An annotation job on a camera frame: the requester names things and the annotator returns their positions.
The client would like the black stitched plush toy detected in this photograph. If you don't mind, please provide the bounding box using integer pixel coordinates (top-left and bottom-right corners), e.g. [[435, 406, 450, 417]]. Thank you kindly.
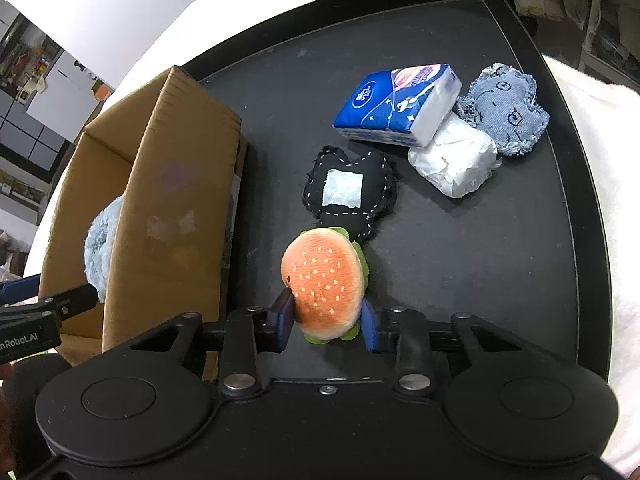
[[302, 146, 398, 243]]

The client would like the denim plush toy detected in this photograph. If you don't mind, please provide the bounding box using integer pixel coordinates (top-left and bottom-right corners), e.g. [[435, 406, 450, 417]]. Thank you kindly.
[[456, 62, 551, 158]]

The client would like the blue tissue packet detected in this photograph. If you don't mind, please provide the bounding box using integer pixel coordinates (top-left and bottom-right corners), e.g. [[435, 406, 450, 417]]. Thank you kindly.
[[333, 63, 462, 148]]

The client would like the brown cardboard box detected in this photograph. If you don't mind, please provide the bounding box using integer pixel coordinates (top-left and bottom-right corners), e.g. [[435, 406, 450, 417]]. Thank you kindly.
[[39, 66, 248, 368]]

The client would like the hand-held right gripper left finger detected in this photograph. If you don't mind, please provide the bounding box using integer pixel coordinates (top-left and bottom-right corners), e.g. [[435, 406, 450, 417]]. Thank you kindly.
[[130, 287, 297, 394]]

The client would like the burger plush toy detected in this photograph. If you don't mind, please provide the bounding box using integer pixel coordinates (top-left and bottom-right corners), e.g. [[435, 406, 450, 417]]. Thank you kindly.
[[280, 226, 371, 345]]

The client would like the black tray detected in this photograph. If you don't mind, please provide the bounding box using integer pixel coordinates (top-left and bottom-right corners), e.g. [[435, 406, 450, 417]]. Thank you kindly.
[[180, 0, 613, 386]]

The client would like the grey-blue fluffy plush toy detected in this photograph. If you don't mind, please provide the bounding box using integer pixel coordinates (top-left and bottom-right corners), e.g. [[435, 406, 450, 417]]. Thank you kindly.
[[83, 195, 126, 303]]

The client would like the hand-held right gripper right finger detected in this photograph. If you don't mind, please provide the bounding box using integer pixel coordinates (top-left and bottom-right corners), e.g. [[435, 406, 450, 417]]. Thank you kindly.
[[360, 297, 523, 395]]

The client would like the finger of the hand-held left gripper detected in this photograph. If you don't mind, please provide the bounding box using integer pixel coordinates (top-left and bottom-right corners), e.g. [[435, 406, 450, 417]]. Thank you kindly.
[[42, 284, 100, 322], [0, 274, 42, 307]]

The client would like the white paper-wrapped bundle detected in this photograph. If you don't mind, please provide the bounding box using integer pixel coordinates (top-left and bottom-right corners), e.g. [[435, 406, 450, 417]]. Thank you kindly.
[[407, 112, 501, 200]]

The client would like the white cabinet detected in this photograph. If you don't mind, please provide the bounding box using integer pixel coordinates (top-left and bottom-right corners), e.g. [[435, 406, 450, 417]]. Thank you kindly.
[[26, 50, 103, 133]]

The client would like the cluttered storage shelf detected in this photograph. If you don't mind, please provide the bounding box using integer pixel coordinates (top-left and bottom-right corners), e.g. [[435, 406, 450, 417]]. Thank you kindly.
[[0, 14, 63, 103]]

